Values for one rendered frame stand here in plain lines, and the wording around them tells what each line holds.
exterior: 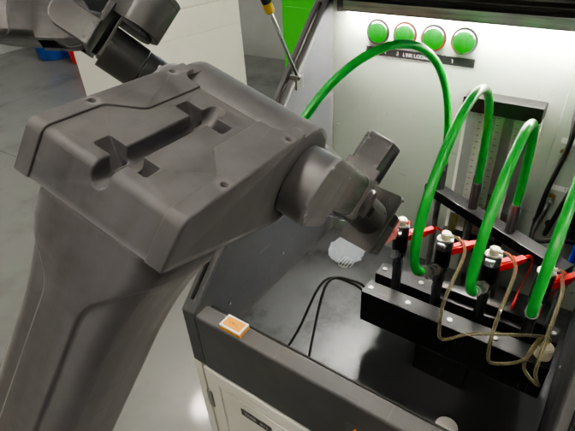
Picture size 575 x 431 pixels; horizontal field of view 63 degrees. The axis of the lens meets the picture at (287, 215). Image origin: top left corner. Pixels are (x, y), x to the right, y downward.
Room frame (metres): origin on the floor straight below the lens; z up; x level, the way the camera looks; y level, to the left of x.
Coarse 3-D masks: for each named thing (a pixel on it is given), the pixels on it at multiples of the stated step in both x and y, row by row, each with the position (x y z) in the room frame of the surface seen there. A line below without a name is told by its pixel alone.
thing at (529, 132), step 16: (528, 128) 0.57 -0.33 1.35; (528, 144) 0.65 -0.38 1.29; (512, 160) 0.53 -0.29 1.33; (528, 160) 0.66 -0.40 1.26; (528, 176) 0.67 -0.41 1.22; (496, 192) 0.50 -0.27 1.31; (496, 208) 0.48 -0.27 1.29; (512, 208) 0.67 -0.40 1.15; (512, 224) 0.67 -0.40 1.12; (480, 240) 0.47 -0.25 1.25; (480, 256) 0.46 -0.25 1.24; (480, 288) 0.50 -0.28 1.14
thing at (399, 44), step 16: (384, 48) 0.73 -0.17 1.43; (400, 48) 0.75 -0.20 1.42; (416, 48) 0.77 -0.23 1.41; (352, 64) 0.70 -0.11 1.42; (432, 64) 0.80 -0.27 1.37; (336, 80) 0.69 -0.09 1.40; (320, 96) 0.67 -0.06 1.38; (448, 96) 0.82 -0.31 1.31; (304, 112) 0.66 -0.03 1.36; (448, 112) 0.82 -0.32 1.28; (448, 128) 0.83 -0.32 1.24
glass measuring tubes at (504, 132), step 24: (480, 96) 0.86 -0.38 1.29; (504, 96) 0.85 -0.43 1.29; (480, 120) 0.87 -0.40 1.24; (504, 120) 0.84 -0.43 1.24; (480, 144) 0.84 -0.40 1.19; (504, 144) 0.81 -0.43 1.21; (456, 168) 0.88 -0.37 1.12; (456, 192) 0.86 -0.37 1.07; (456, 216) 0.86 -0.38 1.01; (504, 216) 0.79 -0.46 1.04; (456, 240) 0.84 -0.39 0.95
